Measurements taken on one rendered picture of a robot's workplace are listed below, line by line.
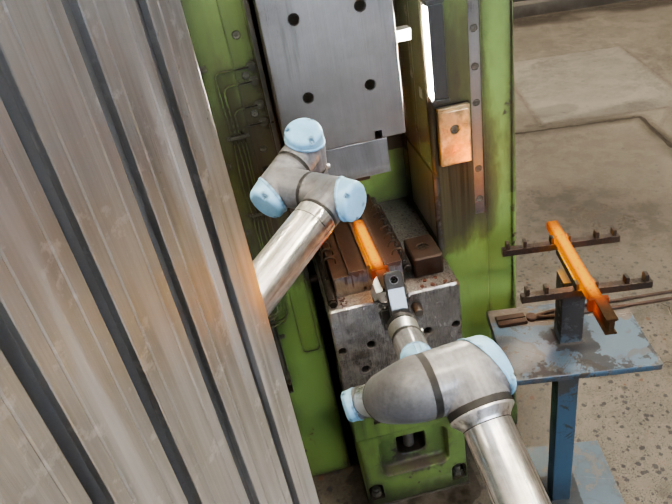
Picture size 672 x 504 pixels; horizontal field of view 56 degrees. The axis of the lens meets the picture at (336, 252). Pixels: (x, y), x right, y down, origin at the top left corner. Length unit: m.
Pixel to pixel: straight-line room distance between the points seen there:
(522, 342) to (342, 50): 0.95
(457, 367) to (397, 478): 1.28
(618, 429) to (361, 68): 1.74
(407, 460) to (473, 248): 0.80
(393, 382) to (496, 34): 1.02
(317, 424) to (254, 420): 1.92
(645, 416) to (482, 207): 1.17
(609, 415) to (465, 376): 1.66
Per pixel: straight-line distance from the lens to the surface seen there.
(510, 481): 1.08
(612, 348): 1.89
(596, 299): 1.59
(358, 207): 1.10
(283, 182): 1.15
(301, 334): 2.05
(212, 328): 0.35
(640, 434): 2.68
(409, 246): 1.85
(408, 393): 1.08
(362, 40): 1.51
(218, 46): 1.62
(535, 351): 1.85
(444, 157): 1.81
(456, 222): 1.94
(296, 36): 1.48
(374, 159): 1.61
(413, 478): 2.36
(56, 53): 0.26
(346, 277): 1.77
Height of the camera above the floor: 2.00
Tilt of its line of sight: 33 degrees down
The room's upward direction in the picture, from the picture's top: 11 degrees counter-clockwise
